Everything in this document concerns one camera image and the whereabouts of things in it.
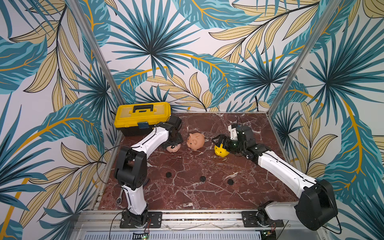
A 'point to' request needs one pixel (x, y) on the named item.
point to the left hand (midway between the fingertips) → (175, 144)
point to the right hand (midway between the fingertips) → (217, 142)
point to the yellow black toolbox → (135, 119)
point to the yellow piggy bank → (220, 151)
